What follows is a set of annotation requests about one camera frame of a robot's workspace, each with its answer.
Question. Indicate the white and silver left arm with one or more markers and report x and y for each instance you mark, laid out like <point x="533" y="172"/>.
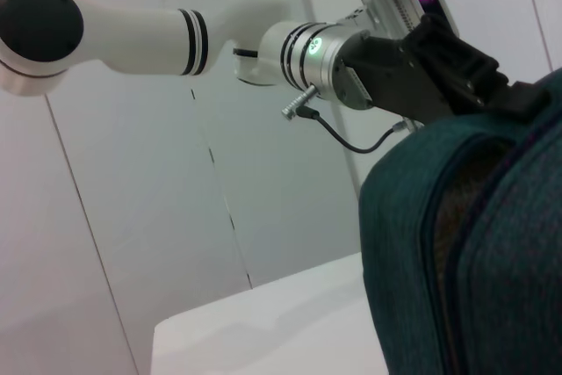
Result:
<point x="131" y="37"/>

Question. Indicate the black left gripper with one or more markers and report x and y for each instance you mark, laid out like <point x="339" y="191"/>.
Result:
<point x="404" y="72"/>

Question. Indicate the dark teal insulated lunch bag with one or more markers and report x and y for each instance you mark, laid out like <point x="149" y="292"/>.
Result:
<point x="483" y="261"/>

